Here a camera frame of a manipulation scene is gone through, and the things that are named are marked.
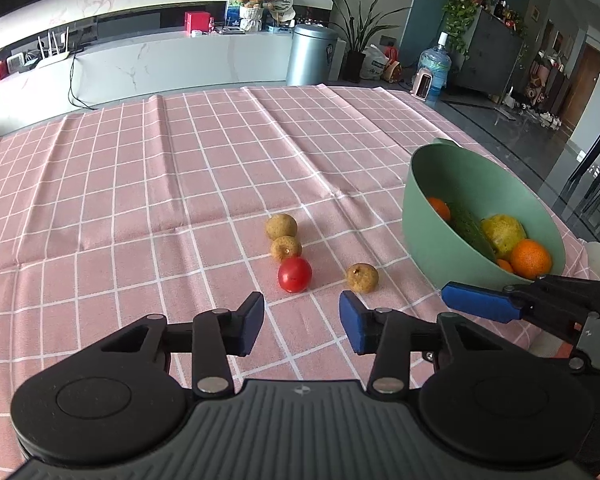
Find tall-leaf potted plant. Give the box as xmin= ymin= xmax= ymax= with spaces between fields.
xmin=324 ymin=0 xmax=412 ymax=84

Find white plastic bag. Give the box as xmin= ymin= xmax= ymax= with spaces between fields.
xmin=359 ymin=44 xmax=389 ymax=81

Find pink checked tablecloth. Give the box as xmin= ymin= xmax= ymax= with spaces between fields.
xmin=0 ymin=85 xmax=588 ymax=466

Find red tomato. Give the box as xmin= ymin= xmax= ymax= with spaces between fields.
xmin=278 ymin=256 xmax=313 ymax=293

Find beige chair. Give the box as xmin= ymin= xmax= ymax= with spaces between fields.
xmin=584 ymin=241 xmax=600 ymax=282

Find brown wooden door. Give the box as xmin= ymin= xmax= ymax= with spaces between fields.
xmin=561 ymin=41 xmax=600 ymax=132

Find trailing pothos plant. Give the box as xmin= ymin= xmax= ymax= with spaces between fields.
xmin=416 ymin=0 xmax=492 ymax=57

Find grey cabinet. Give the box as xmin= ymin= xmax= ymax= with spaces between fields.
xmin=452 ymin=9 xmax=532 ymax=99

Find bottles on cabinet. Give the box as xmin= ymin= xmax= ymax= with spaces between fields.
xmin=489 ymin=0 xmax=527 ymax=37

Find blue water jug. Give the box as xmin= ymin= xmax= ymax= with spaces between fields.
xmin=417 ymin=31 xmax=453 ymax=106

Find white wrapped pot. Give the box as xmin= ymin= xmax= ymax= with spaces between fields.
xmin=238 ymin=5 xmax=264 ymax=33

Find green cucumber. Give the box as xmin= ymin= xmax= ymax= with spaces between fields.
xmin=447 ymin=202 xmax=497 ymax=264

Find black power cable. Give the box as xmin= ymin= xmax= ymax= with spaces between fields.
xmin=67 ymin=54 xmax=99 ymax=111

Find black dining chairs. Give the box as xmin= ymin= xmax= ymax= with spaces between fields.
xmin=564 ymin=114 xmax=600 ymax=253

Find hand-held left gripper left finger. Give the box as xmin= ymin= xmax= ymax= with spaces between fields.
xmin=99 ymin=291 xmax=266 ymax=397

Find silver trash can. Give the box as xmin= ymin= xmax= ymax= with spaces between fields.
xmin=285 ymin=23 xmax=340 ymax=87

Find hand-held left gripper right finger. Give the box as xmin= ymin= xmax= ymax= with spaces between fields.
xmin=338 ymin=289 xmax=486 ymax=395

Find white marble tv console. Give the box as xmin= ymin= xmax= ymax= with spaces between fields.
xmin=0 ymin=27 xmax=308 ymax=136

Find round white hand fan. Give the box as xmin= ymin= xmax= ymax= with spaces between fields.
xmin=267 ymin=0 xmax=296 ymax=22

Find orange bag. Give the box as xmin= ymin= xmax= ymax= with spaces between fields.
xmin=382 ymin=47 xmax=404 ymax=84

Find small white heater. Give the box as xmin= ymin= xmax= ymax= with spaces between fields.
xmin=410 ymin=69 xmax=434 ymax=101

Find yellow-green pear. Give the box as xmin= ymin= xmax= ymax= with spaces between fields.
xmin=481 ymin=214 xmax=527 ymax=261

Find white wifi router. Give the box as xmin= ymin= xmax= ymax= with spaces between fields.
xmin=34 ymin=27 xmax=74 ymax=69

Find green colander bowl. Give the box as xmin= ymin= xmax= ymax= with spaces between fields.
xmin=401 ymin=138 xmax=567 ymax=291

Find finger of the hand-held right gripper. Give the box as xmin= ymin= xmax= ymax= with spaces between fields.
xmin=440 ymin=275 xmax=600 ymax=344

